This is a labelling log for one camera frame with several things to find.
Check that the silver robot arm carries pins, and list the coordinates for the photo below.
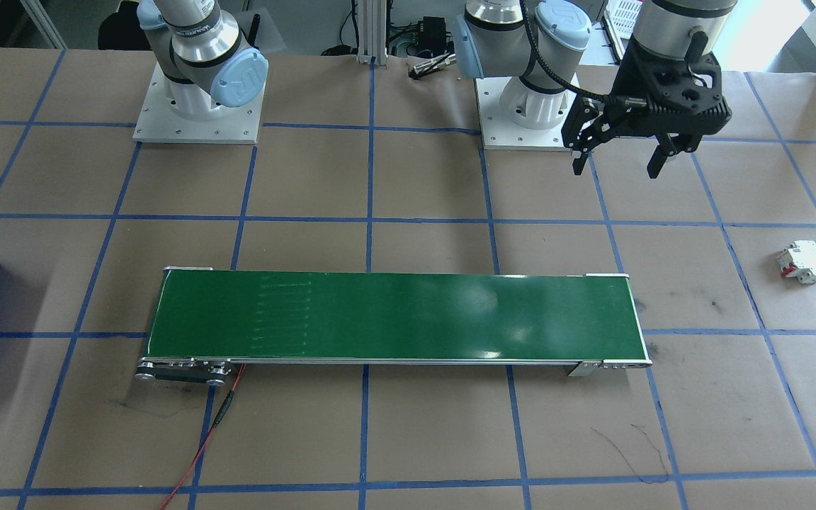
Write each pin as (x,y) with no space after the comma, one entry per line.
(507,42)
(195,42)

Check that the white plastic crate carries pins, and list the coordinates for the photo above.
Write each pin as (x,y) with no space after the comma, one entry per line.
(624,18)

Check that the silver and black plug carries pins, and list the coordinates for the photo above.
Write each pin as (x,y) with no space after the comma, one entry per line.
(436,66)

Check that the red and white circuit breaker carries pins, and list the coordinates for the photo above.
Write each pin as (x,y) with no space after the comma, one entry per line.
(805,263)

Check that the black power supply box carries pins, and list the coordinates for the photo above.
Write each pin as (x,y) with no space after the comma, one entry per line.
(435,32)

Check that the green belt conveyor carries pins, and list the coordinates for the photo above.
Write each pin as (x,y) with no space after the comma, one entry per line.
(394,319)

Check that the black rounded object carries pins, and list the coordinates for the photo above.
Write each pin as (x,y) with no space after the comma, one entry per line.
(121,32)

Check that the wrist camera black bracket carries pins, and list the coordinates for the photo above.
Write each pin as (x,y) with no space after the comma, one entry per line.
(691,78)

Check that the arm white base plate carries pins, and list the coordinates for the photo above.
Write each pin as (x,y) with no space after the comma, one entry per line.
(521,138)
(167,131)

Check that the aluminium profile post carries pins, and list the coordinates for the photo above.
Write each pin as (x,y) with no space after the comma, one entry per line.
(371,35)

